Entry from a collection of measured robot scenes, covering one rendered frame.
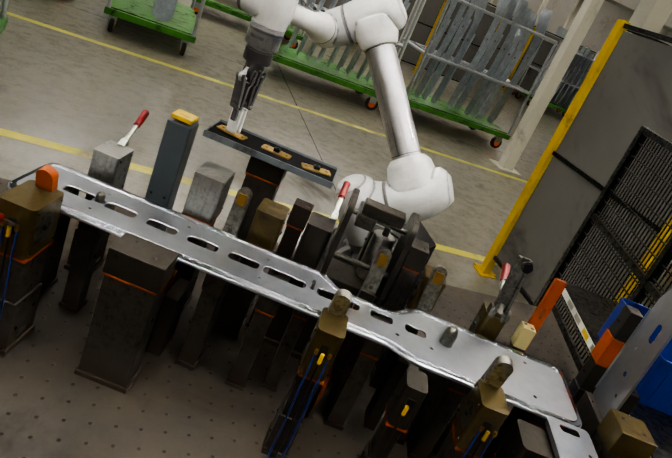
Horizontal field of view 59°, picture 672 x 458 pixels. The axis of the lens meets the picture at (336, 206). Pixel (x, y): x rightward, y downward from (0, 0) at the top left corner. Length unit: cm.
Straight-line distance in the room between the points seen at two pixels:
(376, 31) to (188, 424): 130
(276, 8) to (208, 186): 46
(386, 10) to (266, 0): 59
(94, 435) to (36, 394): 15
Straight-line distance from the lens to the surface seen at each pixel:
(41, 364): 147
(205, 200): 151
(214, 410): 146
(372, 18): 202
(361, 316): 139
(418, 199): 193
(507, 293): 158
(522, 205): 456
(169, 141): 170
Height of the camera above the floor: 169
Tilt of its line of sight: 21 degrees down
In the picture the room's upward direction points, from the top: 23 degrees clockwise
